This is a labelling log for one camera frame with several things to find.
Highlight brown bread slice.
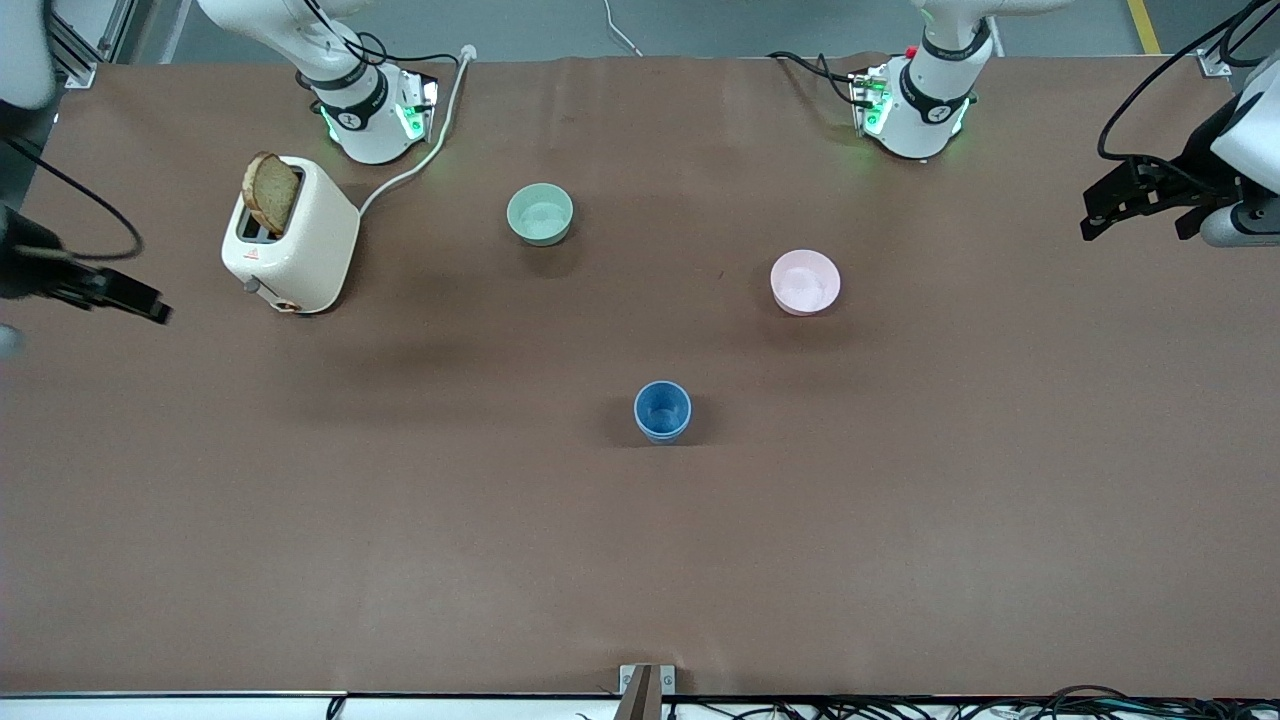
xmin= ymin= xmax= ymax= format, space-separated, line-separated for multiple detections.
xmin=242 ymin=151 xmax=302 ymax=238

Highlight cream white toaster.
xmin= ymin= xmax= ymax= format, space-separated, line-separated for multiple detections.
xmin=221 ymin=155 xmax=362 ymax=317

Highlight pink bowl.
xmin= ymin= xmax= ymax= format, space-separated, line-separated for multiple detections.
xmin=769 ymin=249 xmax=842 ymax=318

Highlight green bowl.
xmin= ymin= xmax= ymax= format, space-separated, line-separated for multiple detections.
xmin=505 ymin=182 xmax=576 ymax=248

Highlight brown table cover sheet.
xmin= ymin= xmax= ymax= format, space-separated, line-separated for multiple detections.
xmin=0 ymin=52 xmax=1280 ymax=699

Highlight aluminium frame profile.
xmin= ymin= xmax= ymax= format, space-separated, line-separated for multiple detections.
xmin=1196 ymin=0 xmax=1280 ymax=79
xmin=44 ymin=0 xmax=137 ymax=90

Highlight black left arm base cable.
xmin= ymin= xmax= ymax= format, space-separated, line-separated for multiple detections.
xmin=767 ymin=48 xmax=863 ymax=107

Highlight white table edge rail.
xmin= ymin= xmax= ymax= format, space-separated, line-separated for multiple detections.
xmin=0 ymin=690 xmax=623 ymax=720

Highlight white toaster power cable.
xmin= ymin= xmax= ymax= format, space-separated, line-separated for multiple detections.
xmin=357 ymin=44 xmax=479 ymax=217

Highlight tangled black cables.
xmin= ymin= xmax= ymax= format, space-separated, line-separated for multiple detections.
xmin=575 ymin=684 xmax=1280 ymax=720

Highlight thin white cable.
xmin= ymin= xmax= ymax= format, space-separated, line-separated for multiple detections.
xmin=600 ymin=0 xmax=644 ymax=58

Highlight metal bracket with brown post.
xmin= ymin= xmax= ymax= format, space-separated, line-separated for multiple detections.
xmin=618 ymin=663 xmax=677 ymax=720

